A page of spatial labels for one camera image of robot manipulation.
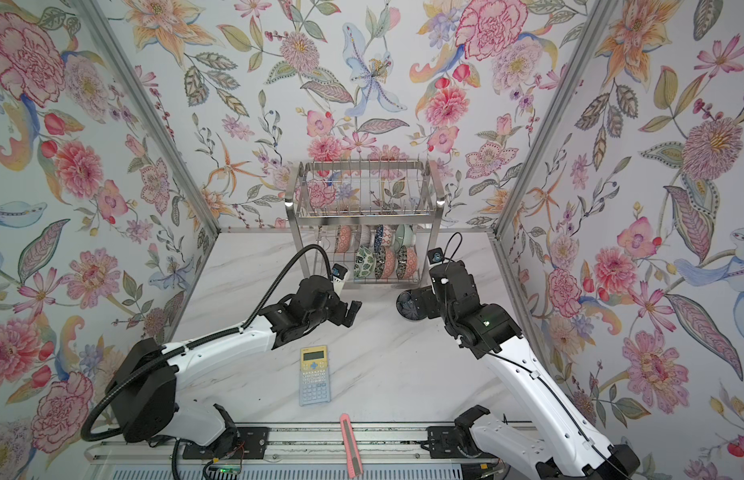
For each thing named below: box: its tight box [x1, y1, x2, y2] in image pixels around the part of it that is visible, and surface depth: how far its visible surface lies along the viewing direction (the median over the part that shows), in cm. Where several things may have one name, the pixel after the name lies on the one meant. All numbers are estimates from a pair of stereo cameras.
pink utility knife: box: [340, 413, 364, 479], surface depth 75 cm
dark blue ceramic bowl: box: [396, 290, 427, 320], surface depth 99 cm
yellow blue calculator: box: [299, 345, 331, 406], surface depth 85 cm
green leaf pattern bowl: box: [354, 246, 376, 279], surface depth 100 cm
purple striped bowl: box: [356, 224, 371, 250], surface depth 106 cm
